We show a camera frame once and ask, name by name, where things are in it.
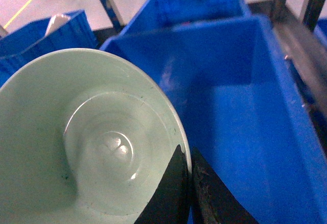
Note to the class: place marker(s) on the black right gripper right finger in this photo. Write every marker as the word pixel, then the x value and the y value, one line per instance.
pixel 212 201

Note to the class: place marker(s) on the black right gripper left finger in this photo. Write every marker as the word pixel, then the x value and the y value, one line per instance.
pixel 170 202

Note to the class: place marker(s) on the light green bowl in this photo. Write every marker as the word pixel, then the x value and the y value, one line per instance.
pixel 86 137

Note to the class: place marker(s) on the large open blue bin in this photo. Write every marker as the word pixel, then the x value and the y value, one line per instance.
pixel 239 106

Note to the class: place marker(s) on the blue bin behind open bin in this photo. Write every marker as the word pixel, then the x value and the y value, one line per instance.
pixel 158 14

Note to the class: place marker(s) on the far left blue bin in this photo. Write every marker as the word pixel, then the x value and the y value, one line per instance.
pixel 30 41

